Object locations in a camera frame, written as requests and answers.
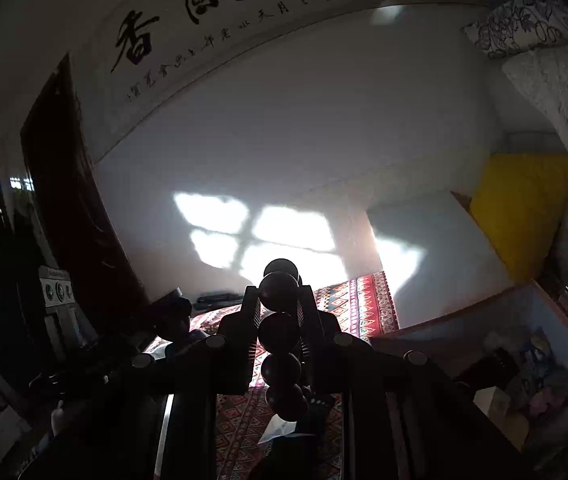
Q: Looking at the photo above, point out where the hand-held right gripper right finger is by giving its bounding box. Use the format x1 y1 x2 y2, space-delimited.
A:
294 284 520 480

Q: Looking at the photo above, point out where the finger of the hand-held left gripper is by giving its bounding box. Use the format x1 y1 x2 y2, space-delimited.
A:
144 287 199 361

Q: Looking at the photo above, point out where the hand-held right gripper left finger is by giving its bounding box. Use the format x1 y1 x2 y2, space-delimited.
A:
131 285 261 480

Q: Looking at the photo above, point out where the dark wooden bead string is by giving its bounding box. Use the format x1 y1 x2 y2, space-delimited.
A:
256 258 309 418

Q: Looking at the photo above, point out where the orange storage box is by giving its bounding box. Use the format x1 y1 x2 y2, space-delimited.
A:
369 280 568 480

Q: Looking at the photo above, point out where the small white box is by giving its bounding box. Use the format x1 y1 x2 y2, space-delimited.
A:
474 385 512 418

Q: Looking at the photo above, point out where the purple chenille flower basket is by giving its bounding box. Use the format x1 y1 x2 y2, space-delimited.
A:
524 375 568 426

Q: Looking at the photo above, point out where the black flat case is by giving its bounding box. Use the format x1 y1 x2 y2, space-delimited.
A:
195 291 245 308

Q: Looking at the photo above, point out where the clear plastic bag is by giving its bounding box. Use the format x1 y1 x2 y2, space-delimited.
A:
258 412 297 443

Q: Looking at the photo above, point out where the white appliance with dials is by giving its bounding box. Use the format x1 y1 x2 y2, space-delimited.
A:
38 266 99 356

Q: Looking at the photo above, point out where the white box lid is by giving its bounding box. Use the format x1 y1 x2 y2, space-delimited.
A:
366 190 512 328

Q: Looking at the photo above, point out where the yellow pillow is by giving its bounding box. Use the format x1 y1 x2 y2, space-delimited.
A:
469 152 568 283

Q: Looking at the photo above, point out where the floral print pillow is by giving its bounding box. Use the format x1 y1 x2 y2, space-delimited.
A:
461 0 568 61

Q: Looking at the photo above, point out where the calligraphy wall scroll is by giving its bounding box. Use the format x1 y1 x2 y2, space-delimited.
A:
71 0 515 161

